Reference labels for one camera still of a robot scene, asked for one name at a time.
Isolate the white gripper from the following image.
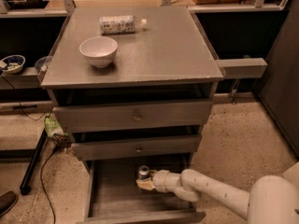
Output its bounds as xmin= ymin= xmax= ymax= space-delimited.
xmin=136 ymin=170 xmax=170 ymax=192

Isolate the silver blue redbull can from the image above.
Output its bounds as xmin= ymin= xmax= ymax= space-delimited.
xmin=138 ymin=165 xmax=150 ymax=181

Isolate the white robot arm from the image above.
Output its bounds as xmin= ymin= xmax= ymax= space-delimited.
xmin=136 ymin=165 xmax=299 ymax=224

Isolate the grey open bottom drawer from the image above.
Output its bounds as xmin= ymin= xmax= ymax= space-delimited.
xmin=79 ymin=154 xmax=206 ymax=224

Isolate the grey middle drawer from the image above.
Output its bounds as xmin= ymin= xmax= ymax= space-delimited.
xmin=71 ymin=134 xmax=202 ymax=161

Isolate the grey top drawer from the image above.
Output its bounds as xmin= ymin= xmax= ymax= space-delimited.
xmin=53 ymin=99 xmax=213 ymax=133

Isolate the grey drawer cabinet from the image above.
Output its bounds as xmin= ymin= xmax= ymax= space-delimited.
xmin=40 ymin=6 xmax=224 ymax=166

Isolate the green snack bag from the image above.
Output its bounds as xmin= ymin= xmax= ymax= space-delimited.
xmin=44 ymin=116 xmax=68 ymax=141

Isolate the black metal table leg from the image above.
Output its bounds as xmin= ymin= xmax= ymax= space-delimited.
xmin=20 ymin=131 xmax=47 ymax=195

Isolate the white ceramic bowl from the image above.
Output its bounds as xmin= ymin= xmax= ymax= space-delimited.
xmin=79 ymin=36 xmax=118 ymax=68

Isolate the dark shoe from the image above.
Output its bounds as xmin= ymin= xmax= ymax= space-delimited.
xmin=0 ymin=191 xmax=18 ymax=217

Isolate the grey side shelf bar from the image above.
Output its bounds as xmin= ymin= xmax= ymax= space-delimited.
xmin=216 ymin=58 xmax=267 ymax=79

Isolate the small clear cup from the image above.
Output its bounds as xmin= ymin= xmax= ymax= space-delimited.
xmin=35 ymin=56 xmax=52 ymax=72

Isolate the plastic water bottle lying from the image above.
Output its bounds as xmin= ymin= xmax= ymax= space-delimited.
xmin=99 ymin=15 xmax=147 ymax=35

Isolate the blue patterned bowl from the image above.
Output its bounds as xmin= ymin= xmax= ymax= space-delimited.
xmin=0 ymin=55 xmax=26 ymax=74

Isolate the black floor cable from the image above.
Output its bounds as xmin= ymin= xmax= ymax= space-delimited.
xmin=38 ymin=145 xmax=60 ymax=224

